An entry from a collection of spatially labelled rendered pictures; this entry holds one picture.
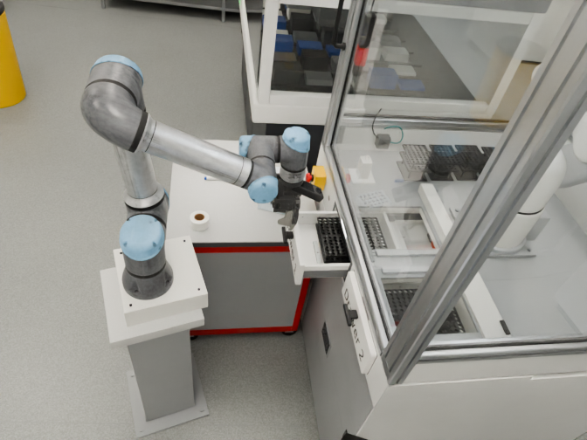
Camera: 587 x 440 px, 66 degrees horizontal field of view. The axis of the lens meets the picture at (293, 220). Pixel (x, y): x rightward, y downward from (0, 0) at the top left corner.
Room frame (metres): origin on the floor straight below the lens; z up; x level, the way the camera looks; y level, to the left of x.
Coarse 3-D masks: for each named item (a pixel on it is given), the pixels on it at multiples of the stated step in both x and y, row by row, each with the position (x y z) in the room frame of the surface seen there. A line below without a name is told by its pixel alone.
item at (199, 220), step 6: (198, 210) 1.18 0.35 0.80; (192, 216) 1.14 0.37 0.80; (198, 216) 1.16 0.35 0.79; (204, 216) 1.15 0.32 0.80; (192, 222) 1.11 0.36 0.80; (198, 222) 1.12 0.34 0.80; (204, 222) 1.12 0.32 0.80; (192, 228) 1.11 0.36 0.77; (198, 228) 1.11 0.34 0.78; (204, 228) 1.12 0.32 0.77
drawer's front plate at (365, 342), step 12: (348, 276) 0.91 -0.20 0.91; (348, 288) 0.88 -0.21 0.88; (348, 300) 0.85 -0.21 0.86; (360, 300) 0.81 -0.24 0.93; (360, 312) 0.77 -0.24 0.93; (360, 324) 0.74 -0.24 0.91; (360, 336) 0.72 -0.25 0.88; (360, 348) 0.69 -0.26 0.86; (372, 348) 0.66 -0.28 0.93; (372, 360) 0.64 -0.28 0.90
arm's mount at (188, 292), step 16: (176, 240) 0.98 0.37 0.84; (176, 256) 0.92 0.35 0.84; (192, 256) 0.93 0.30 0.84; (176, 272) 0.85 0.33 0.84; (192, 272) 0.87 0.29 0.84; (176, 288) 0.80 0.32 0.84; (192, 288) 0.81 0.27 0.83; (128, 304) 0.71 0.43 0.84; (144, 304) 0.72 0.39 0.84; (160, 304) 0.73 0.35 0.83; (176, 304) 0.75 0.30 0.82; (192, 304) 0.78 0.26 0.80; (128, 320) 0.68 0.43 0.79; (144, 320) 0.71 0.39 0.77
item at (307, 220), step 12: (300, 216) 1.16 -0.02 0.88; (312, 216) 1.17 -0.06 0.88; (324, 216) 1.19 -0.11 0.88; (336, 216) 1.20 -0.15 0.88; (300, 228) 1.15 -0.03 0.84; (312, 228) 1.16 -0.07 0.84; (312, 240) 1.10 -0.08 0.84; (312, 252) 1.04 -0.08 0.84; (312, 264) 0.94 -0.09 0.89; (324, 264) 0.95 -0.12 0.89; (336, 264) 0.96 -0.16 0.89; (348, 264) 0.97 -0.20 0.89; (312, 276) 0.93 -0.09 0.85; (324, 276) 0.94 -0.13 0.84; (336, 276) 0.95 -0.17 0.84
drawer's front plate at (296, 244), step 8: (296, 224) 1.07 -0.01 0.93; (296, 232) 1.03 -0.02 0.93; (288, 240) 1.09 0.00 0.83; (296, 240) 1.00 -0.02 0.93; (296, 248) 0.97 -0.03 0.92; (296, 256) 0.96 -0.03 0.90; (296, 264) 0.94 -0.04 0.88; (304, 264) 0.91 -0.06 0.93; (296, 272) 0.92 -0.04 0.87; (296, 280) 0.90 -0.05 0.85
